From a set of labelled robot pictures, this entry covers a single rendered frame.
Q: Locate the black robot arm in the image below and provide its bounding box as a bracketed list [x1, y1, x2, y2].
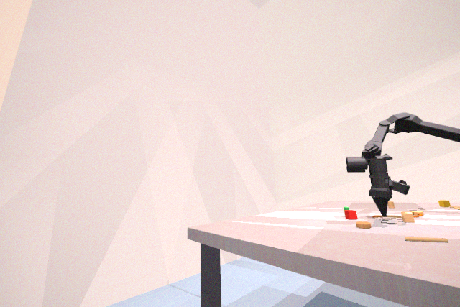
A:
[346, 112, 460, 195]

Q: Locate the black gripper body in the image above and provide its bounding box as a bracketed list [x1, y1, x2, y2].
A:
[369, 172, 393, 198]

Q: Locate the small yellow block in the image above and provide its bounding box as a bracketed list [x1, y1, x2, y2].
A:
[438, 201, 451, 207]

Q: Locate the yellow round disc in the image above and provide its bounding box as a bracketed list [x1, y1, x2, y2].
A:
[356, 221, 371, 229]

